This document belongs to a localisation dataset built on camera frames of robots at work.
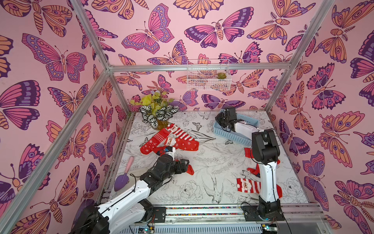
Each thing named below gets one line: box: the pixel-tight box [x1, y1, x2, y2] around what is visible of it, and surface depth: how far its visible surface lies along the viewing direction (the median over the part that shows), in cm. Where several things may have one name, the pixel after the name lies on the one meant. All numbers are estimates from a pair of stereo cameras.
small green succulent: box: [216, 72, 227, 79], surface depth 95 cm
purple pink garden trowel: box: [113, 156, 135, 192], surface depth 88 cm
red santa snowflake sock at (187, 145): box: [156, 136, 200, 152], surface depth 102 cm
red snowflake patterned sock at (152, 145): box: [140, 128, 171, 156], surface depth 104 cm
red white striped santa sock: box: [166, 123, 195, 141], surface depth 108 cm
